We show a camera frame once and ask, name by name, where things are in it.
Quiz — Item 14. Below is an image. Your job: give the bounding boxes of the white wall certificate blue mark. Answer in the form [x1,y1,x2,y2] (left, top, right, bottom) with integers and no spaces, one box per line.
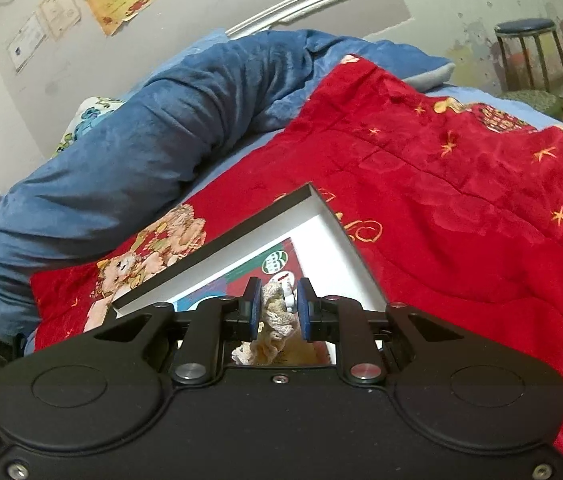
[6,12,46,74]

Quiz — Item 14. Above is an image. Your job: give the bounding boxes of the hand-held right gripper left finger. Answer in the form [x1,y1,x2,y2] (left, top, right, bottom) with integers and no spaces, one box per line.
[82,276,263,386]

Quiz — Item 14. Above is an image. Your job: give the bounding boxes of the red printed blanket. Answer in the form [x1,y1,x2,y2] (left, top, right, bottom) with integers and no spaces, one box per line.
[29,54,563,471]

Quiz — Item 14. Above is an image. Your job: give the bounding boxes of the low woven stool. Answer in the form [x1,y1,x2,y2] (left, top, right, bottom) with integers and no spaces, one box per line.
[499,90,559,117]

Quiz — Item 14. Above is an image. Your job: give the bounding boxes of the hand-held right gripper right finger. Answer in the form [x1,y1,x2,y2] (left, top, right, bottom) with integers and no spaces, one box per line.
[296,277,467,386]

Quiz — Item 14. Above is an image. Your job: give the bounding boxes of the cream crochet scrunchie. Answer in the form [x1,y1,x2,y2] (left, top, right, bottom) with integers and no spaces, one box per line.
[232,280,303,366]

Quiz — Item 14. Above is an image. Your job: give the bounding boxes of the blue plush blanket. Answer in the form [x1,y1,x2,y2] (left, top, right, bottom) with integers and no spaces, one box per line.
[0,29,455,356]

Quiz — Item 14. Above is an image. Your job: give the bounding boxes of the printed paper sheet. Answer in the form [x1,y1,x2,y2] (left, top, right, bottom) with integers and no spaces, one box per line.
[174,240,338,366]

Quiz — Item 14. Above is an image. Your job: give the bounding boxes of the black shallow cardboard box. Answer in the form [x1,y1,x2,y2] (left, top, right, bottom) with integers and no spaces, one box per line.
[110,183,388,367]

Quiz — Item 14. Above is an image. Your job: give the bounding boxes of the floral pillow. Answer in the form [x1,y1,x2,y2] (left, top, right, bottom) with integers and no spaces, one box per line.
[54,96,128,158]

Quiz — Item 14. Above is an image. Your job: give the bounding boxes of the metal stool with blue seat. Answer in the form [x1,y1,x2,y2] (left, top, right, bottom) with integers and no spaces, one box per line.
[494,19,563,117]

